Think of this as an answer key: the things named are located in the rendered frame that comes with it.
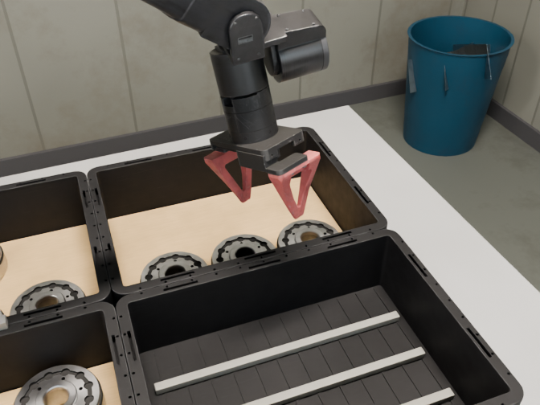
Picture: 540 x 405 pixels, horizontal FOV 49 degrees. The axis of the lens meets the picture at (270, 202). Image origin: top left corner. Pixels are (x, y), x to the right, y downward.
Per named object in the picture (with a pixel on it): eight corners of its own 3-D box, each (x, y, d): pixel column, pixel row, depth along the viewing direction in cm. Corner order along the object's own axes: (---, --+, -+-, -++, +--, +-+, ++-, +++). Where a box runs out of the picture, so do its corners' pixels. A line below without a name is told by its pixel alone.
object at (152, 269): (149, 311, 83) (149, 308, 82) (134, 264, 90) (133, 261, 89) (218, 291, 86) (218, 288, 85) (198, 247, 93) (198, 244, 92)
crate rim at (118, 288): (116, 310, 76) (112, 297, 75) (87, 180, 98) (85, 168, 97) (390, 238, 87) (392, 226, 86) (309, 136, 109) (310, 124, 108)
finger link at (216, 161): (253, 186, 81) (238, 122, 77) (290, 196, 76) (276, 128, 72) (215, 208, 77) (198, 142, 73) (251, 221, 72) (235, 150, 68)
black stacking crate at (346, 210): (128, 355, 82) (115, 300, 75) (99, 224, 104) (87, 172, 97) (381, 283, 93) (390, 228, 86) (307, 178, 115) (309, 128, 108)
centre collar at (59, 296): (30, 324, 80) (29, 321, 80) (27, 299, 84) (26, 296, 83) (67, 313, 82) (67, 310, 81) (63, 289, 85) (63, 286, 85)
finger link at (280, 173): (289, 196, 76) (275, 128, 72) (331, 207, 71) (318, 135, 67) (251, 220, 72) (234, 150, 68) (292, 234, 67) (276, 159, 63)
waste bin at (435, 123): (513, 155, 265) (550, 40, 232) (429, 177, 252) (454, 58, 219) (452, 107, 299) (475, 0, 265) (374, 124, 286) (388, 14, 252)
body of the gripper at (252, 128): (249, 133, 76) (236, 77, 73) (307, 144, 69) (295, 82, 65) (210, 153, 72) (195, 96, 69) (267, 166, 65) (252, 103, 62)
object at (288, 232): (288, 270, 89) (288, 267, 88) (270, 228, 96) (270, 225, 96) (351, 257, 91) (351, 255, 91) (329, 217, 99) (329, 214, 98)
